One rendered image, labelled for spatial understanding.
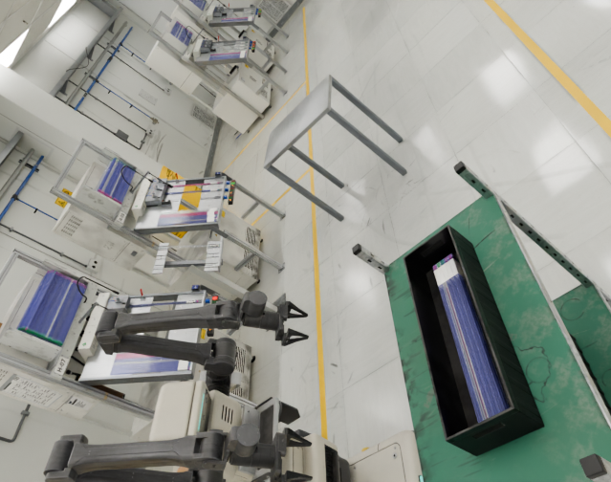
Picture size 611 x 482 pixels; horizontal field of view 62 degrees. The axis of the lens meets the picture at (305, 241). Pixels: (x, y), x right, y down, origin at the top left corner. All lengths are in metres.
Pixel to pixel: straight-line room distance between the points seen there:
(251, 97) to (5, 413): 4.96
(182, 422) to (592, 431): 1.05
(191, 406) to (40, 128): 5.22
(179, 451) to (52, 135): 5.47
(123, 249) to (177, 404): 3.11
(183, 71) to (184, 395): 6.25
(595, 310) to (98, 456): 1.60
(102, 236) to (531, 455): 3.92
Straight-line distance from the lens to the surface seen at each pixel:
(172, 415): 1.63
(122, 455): 1.40
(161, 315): 1.63
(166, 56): 7.52
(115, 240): 4.60
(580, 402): 1.21
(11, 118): 6.60
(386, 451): 2.42
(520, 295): 1.38
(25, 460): 4.90
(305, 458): 1.95
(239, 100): 7.57
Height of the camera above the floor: 1.98
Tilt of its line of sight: 26 degrees down
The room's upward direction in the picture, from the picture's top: 57 degrees counter-clockwise
